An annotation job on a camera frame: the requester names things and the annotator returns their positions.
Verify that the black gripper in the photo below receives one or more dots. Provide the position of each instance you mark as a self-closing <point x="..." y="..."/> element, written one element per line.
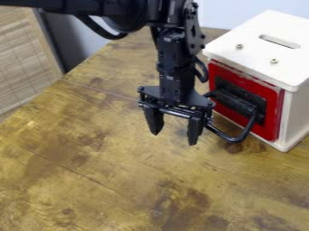
<point x="175" y="98"/>

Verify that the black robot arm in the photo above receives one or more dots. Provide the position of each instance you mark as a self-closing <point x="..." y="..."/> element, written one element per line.
<point x="177" y="40"/>

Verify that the white wooden box cabinet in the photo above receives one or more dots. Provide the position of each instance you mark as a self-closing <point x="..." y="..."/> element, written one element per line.
<point x="268" y="48"/>

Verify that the black metal drawer handle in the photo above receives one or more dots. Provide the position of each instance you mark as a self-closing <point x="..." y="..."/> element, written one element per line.
<point x="239" y="105"/>

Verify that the wooden slatted panel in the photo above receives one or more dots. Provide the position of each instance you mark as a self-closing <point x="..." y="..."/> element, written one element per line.
<point x="28" y="65"/>

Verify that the red drawer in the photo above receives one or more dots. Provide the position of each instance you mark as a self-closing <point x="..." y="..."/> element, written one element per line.
<point x="260" y="88"/>

